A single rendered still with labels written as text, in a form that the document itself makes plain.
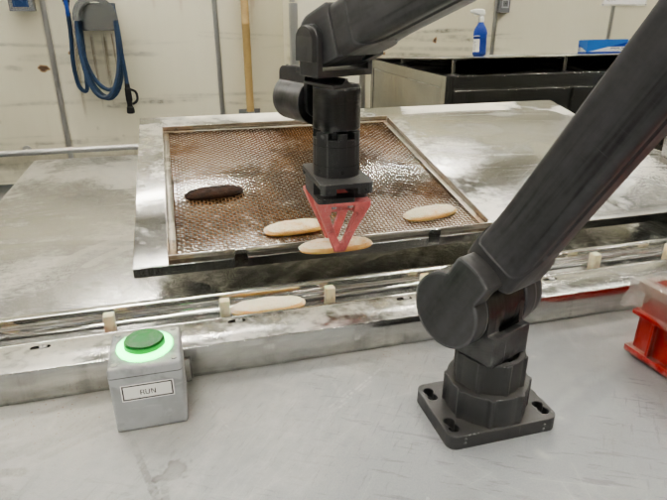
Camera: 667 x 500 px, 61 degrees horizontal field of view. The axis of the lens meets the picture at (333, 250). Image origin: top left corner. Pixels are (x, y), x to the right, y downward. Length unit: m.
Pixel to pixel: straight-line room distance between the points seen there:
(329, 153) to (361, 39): 0.14
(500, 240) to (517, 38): 4.68
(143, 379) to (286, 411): 0.15
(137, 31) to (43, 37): 0.60
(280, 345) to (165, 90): 3.80
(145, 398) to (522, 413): 0.38
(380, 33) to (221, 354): 0.39
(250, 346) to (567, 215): 0.38
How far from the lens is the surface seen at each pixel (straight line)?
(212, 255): 0.81
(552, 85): 2.89
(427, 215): 0.93
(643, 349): 0.78
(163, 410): 0.62
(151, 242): 0.87
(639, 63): 0.44
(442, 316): 0.55
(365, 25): 0.60
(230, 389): 0.66
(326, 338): 0.69
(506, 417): 0.60
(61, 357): 0.69
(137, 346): 0.60
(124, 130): 4.44
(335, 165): 0.68
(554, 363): 0.74
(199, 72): 4.38
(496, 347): 0.55
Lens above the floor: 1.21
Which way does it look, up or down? 23 degrees down
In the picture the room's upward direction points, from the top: straight up
